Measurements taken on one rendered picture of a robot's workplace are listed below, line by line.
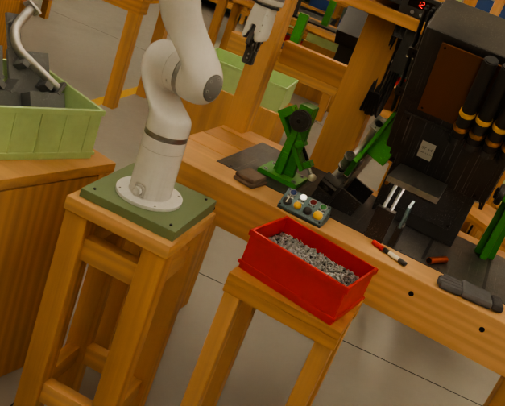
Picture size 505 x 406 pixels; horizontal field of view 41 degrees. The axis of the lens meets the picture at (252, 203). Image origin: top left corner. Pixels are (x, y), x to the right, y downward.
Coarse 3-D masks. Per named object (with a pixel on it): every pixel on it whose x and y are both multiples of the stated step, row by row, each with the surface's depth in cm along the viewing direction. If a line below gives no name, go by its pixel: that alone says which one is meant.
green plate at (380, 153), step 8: (392, 120) 213; (384, 128) 214; (376, 136) 215; (384, 136) 215; (368, 144) 217; (376, 144) 217; (384, 144) 216; (368, 152) 219; (376, 152) 218; (384, 152) 217; (376, 160) 218; (384, 160) 217
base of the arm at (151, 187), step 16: (144, 144) 180; (160, 144) 178; (144, 160) 181; (160, 160) 180; (176, 160) 182; (128, 176) 194; (144, 176) 182; (160, 176) 182; (176, 176) 187; (128, 192) 185; (144, 192) 183; (160, 192) 184; (176, 192) 195; (144, 208) 181; (160, 208) 183; (176, 208) 187
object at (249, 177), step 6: (246, 168) 223; (240, 174) 217; (246, 174) 218; (252, 174) 220; (258, 174) 222; (240, 180) 217; (246, 180) 216; (252, 180) 215; (258, 180) 218; (264, 180) 223; (252, 186) 215; (258, 186) 218
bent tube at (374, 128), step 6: (378, 120) 224; (384, 120) 224; (372, 126) 222; (378, 126) 227; (372, 132) 227; (366, 138) 231; (360, 144) 233; (366, 144) 232; (354, 150) 234; (360, 150) 233; (336, 174) 228; (342, 174) 230
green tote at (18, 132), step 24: (72, 96) 226; (0, 120) 192; (24, 120) 197; (48, 120) 203; (72, 120) 210; (96, 120) 216; (0, 144) 196; (24, 144) 202; (48, 144) 208; (72, 144) 214
